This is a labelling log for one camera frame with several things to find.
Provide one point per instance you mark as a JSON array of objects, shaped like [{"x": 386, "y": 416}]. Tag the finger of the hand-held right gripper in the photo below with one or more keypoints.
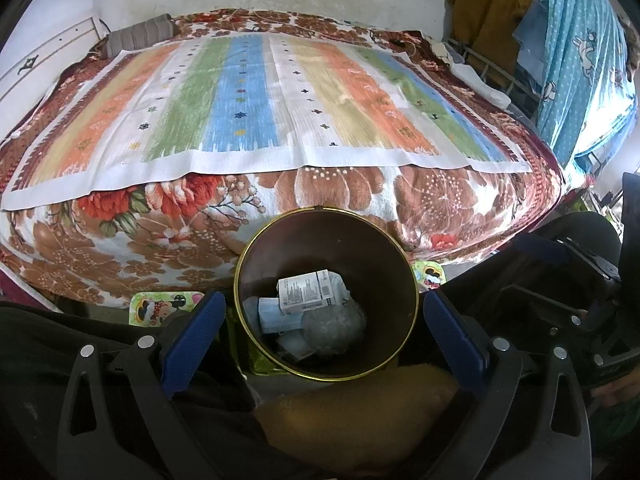
[
  {"x": 540, "y": 302},
  {"x": 545, "y": 250}
]

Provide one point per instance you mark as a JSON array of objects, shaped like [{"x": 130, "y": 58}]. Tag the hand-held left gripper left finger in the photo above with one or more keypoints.
[{"x": 192, "y": 340}]

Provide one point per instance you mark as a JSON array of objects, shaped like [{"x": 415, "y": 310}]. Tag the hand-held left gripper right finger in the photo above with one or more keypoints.
[{"x": 455, "y": 340}]

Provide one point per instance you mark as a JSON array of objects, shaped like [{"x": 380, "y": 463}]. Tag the clear plastic bag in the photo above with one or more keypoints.
[{"x": 332, "y": 330}]

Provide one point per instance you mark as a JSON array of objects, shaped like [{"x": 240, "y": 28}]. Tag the dark gold-rimmed waste bin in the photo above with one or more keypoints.
[{"x": 350, "y": 255}]

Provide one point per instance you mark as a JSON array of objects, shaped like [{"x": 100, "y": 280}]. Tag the cartoon print floor mat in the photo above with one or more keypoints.
[{"x": 165, "y": 307}]

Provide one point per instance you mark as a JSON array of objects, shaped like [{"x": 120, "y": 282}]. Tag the metal rack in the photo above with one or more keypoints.
[{"x": 520, "y": 90}]

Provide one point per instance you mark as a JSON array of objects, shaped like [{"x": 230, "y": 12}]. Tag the white cloth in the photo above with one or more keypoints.
[{"x": 475, "y": 77}]

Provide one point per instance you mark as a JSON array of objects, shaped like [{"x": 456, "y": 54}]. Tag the blue printed hanging cloth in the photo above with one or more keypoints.
[{"x": 575, "y": 60}]

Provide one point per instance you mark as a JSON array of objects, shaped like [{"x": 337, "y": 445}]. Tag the floral brown blanket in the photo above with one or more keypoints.
[{"x": 325, "y": 195}]

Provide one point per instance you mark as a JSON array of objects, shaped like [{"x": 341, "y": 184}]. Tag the blue denim garment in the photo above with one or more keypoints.
[{"x": 532, "y": 40}]

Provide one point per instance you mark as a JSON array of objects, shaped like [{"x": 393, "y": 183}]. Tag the striped colourful cloth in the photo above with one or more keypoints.
[{"x": 200, "y": 110}]

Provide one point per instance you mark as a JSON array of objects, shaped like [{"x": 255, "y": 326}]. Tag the mustard garment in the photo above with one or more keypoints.
[{"x": 490, "y": 5}]

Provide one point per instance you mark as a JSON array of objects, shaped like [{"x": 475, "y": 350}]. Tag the grey striped pillow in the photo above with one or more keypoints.
[{"x": 140, "y": 35}]

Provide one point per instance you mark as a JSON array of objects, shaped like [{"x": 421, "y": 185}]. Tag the white headboard panel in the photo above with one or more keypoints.
[{"x": 45, "y": 55}]

